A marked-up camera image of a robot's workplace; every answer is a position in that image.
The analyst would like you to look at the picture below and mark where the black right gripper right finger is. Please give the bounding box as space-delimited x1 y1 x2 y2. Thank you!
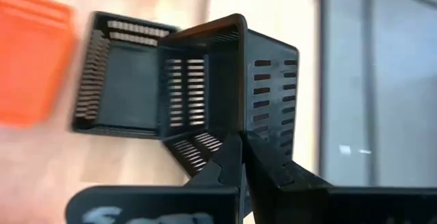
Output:
243 132 437 224

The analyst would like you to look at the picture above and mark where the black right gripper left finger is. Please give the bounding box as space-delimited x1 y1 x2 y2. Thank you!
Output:
64 131 245 224

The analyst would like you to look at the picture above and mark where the black slotted plastic basket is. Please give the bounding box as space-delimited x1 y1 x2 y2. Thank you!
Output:
157 13 300 179
70 10 180 139

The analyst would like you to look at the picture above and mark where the large orange plastic basket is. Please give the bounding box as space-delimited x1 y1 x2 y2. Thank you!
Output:
0 0 76 128

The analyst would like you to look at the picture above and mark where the dark window frame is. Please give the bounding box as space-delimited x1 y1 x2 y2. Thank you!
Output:
316 0 437 187

